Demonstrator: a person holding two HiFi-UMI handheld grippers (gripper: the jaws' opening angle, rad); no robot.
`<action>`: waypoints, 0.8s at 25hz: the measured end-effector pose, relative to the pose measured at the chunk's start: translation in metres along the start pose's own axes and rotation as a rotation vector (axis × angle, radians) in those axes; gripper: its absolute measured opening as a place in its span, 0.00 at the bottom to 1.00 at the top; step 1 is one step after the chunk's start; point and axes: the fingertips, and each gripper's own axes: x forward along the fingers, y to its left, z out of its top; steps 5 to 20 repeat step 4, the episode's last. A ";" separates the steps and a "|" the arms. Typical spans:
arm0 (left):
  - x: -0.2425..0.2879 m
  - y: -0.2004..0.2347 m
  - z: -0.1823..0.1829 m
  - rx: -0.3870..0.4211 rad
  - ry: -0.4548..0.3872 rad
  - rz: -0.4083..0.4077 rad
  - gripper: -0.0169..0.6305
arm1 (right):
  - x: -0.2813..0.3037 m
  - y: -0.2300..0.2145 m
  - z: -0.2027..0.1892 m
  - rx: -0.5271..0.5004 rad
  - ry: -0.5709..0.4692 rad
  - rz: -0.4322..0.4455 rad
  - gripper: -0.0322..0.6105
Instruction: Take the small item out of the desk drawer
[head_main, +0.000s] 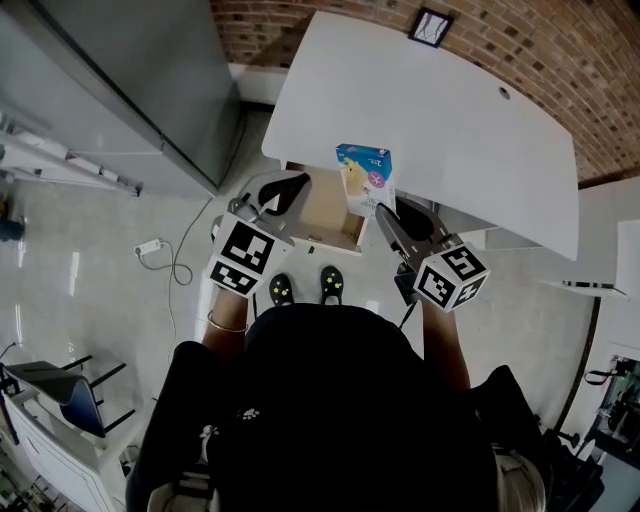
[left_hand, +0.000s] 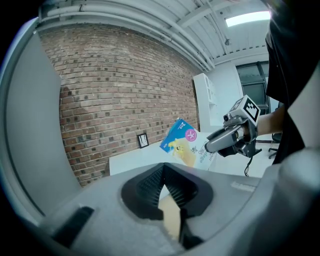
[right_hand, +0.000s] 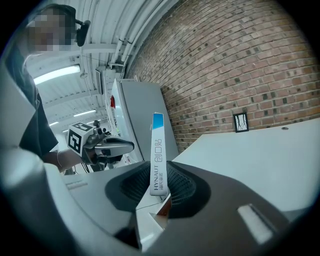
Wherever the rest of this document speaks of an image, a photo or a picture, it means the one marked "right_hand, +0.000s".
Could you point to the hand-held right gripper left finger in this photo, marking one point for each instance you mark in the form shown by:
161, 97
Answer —
117, 195

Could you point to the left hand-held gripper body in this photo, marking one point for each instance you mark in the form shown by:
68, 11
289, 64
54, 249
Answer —
75, 140

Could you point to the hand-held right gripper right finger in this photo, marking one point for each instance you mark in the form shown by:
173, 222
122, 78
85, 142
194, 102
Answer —
225, 212

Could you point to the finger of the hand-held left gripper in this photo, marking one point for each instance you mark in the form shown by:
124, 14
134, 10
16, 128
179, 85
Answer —
120, 147

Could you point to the white and blue carton box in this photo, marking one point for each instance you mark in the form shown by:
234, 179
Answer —
158, 155

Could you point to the white wooden drawer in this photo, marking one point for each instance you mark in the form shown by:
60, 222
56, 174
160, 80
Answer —
163, 208

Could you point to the person's left forearm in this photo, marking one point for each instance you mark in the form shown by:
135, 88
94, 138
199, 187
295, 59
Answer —
70, 160

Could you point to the long ceiling light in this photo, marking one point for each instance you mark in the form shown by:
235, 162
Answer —
85, 113
54, 123
57, 74

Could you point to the grey refrigerator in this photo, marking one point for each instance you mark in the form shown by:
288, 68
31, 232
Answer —
145, 120

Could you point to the person's black clothing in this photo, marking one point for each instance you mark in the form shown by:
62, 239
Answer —
32, 112

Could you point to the white desk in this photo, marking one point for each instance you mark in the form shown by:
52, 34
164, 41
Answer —
250, 162

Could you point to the ceiling air vent unit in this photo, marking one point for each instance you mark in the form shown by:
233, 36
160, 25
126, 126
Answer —
99, 82

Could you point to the white ceiling pipe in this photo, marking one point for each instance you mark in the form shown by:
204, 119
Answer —
127, 47
117, 50

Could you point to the person's head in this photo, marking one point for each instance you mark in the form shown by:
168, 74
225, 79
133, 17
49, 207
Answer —
50, 27

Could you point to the black picture frame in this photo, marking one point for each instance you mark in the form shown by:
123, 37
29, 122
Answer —
241, 122

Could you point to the black head-mounted camera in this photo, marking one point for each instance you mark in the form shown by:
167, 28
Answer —
83, 33

